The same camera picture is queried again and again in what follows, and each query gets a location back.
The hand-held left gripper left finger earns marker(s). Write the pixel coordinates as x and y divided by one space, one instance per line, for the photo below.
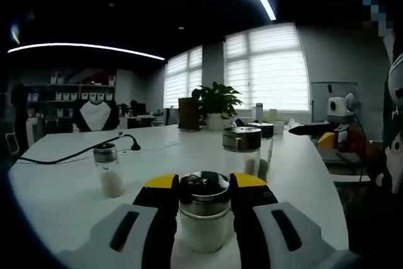
157 234

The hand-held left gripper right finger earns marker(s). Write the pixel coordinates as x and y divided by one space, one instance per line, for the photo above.
248 234

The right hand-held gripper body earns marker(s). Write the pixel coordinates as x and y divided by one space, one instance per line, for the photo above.
341 110

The tall seasoning bottle brown contents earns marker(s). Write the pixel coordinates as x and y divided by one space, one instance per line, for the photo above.
268 146

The small seasoning bottle white contents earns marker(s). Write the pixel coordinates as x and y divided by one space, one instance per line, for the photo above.
204 218

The tall seasoning bottle white contents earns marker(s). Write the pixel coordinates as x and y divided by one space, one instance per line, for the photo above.
241 140

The small seasoning bottle beige contents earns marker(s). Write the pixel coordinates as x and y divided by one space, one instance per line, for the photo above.
108 177

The white thermos bottle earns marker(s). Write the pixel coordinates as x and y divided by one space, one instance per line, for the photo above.
259 110

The person's right hand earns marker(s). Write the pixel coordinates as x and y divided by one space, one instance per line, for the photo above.
359 143

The wide window with blinds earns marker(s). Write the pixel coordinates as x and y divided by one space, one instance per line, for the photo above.
267 67

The green plant in white pot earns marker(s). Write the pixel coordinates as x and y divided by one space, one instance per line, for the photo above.
217 99

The white office desk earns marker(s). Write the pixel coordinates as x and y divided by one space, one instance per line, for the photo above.
141 120

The brown paper bag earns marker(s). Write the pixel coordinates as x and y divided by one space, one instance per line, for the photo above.
189 114

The black computer monitor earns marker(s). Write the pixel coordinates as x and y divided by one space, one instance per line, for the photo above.
138 107

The small potted plant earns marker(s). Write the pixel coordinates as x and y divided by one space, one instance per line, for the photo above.
123 108

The narrow window with blinds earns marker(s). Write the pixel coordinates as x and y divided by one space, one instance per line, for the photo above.
184 77

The shelf of white storage boxes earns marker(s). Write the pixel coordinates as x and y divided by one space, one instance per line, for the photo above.
72 95

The white office chair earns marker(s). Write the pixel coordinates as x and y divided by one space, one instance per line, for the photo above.
12 143

